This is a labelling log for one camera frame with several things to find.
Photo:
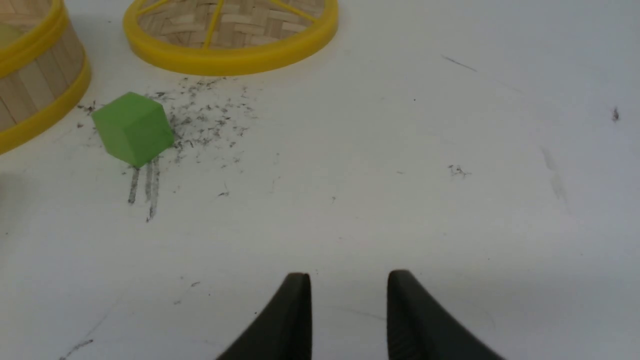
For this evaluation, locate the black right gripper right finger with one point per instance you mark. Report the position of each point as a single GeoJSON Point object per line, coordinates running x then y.
{"type": "Point", "coordinates": [420, 328]}

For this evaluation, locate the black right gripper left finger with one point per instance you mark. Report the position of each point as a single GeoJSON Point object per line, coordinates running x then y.
{"type": "Point", "coordinates": [284, 328]}

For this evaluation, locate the green cube block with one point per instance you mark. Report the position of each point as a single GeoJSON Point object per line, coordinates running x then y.
{"type": "Point", "coordinates": [134, 129]}

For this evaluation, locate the bamboo steamer lid yellow rim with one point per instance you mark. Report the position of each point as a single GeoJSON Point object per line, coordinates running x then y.
{"type": "Point", "coordinates": [228, 37]}

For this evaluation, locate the bamboo steamer basket yellow rim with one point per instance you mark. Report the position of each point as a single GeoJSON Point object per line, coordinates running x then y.
{"type": "Point", "coordinates": [44, 69]}

